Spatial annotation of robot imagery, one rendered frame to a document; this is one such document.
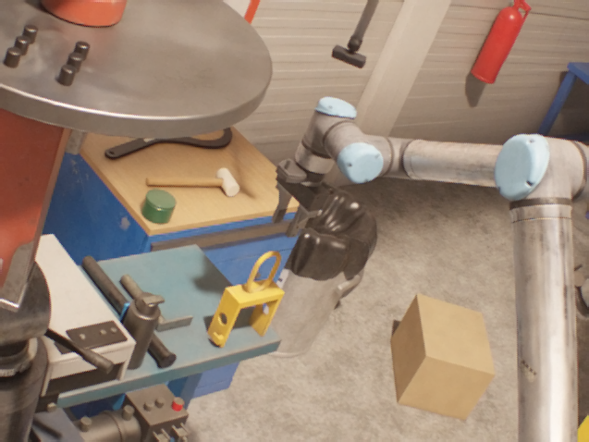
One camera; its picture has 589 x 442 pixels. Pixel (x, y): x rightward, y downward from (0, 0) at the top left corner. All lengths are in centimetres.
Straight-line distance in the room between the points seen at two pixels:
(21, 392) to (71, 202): 184
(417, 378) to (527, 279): 268
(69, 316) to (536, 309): 110
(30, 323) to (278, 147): 381
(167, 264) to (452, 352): 191
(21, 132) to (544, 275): 92
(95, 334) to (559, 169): 111
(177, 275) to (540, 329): 132
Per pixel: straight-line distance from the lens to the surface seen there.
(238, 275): 358
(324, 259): 401
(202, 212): 329
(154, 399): 245
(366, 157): 218
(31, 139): 122
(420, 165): 219
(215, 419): 397
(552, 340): 172
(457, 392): 447
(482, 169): 204
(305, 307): 420
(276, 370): 432
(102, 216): 334
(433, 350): 435
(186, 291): 273
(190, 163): 352
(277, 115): 519
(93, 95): 119
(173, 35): 141
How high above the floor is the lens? 267
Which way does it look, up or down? 30 degrees down
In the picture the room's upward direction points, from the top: 24 degrees clockwise
